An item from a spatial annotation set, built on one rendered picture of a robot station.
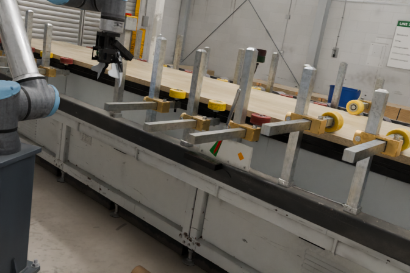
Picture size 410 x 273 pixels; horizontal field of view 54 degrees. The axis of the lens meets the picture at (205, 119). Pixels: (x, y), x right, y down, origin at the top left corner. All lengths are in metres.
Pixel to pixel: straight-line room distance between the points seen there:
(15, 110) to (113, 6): 0.58
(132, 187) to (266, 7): 8.38
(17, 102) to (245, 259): 1.23
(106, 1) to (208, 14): 10.05
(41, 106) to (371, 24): 7.93
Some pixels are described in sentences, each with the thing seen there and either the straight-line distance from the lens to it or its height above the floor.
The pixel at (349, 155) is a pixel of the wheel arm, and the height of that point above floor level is 0.95.
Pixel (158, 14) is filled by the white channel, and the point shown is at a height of 1.29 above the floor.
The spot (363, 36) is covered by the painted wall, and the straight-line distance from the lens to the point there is 9.12.
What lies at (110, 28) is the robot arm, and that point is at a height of 1.15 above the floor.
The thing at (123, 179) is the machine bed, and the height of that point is 0.26.
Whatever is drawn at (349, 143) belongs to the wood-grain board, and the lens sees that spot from 1.56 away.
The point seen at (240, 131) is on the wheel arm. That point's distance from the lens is 1.51.
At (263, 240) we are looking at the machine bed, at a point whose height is 0.32.
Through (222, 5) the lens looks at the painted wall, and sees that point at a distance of 11.28.
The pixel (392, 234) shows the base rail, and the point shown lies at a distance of 1.37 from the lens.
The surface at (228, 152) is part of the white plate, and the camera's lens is 1.60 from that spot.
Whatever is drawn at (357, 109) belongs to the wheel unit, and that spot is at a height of 0.94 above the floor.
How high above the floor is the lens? 1.18
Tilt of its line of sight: 12 degrees down
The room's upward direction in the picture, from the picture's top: 9 degrees clockwise
